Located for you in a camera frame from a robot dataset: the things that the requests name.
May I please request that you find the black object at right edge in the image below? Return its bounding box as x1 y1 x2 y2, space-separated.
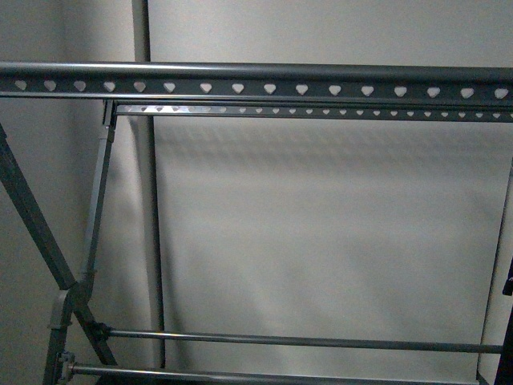
493 256 513 385

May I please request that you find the grey wall pipe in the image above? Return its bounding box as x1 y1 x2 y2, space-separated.
131 0 167 370

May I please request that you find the grey metal drying rack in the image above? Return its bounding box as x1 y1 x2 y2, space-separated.
1 62 512 384

